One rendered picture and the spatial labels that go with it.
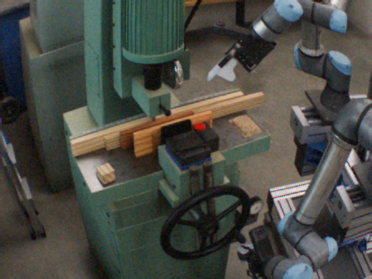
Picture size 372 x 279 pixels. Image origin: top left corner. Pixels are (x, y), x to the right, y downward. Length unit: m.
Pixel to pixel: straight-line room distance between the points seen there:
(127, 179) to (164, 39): 0.41
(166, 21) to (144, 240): 0.72
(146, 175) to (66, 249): 1.10
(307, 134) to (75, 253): 1.26
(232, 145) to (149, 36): 0.46
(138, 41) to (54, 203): 1.53
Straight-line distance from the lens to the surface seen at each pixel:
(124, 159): 1.52
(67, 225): 2.58
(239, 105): 1.71
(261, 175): 2.85
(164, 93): 1.48
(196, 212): 1.46
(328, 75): 1.91
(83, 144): 1.54
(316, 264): 1.28
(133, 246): 1.66
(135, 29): 1.34
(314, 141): 2.00
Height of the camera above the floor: 1.87
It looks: 38 degrees down
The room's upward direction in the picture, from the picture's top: 1 degrees clockwise
